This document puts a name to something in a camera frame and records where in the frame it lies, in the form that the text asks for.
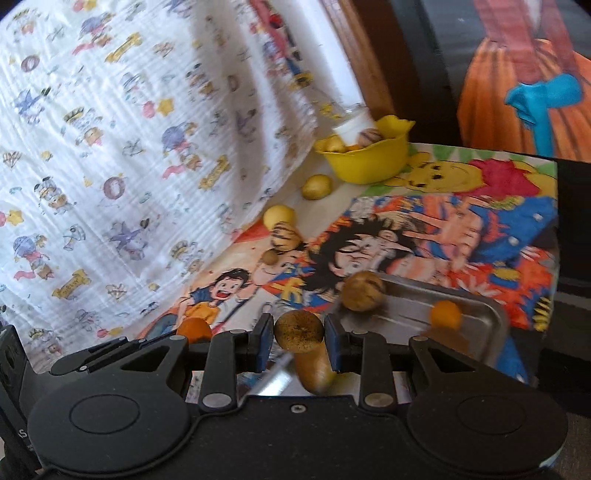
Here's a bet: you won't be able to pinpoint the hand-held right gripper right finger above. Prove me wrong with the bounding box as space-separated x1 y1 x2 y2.
324 314 474 413

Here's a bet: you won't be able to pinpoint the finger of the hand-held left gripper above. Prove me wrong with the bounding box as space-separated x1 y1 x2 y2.
50 337 161 376

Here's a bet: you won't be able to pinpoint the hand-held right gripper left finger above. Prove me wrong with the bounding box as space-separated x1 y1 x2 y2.
105 314 275 413

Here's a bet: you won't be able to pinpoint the brown oval fruit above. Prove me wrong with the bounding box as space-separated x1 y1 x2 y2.
340 271 388 313
274 310 324 352
293 348 337 396

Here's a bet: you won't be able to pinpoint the grey metal tray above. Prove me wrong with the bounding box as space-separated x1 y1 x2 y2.
339 271 511 371

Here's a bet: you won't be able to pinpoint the orange blue cartoon paper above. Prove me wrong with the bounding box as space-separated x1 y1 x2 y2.
137 222 325 343

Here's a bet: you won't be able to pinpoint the colourful cartoon fighter paper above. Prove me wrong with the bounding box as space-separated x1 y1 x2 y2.
259 194 560 385

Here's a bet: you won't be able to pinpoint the yellow plastic bowl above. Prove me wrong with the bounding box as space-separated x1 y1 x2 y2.
314 115 414 186

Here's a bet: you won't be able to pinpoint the yellow bear cartoon paper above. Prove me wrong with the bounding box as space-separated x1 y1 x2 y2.
382 144 558 200

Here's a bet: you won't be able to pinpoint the white cartoon printed blanket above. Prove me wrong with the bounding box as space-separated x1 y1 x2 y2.
0 0 352 343

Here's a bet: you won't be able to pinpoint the white jar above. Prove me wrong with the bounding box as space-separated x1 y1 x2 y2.
332 104 373 144

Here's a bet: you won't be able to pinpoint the brown wooden door frame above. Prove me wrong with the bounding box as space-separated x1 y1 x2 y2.
322 0 399 121

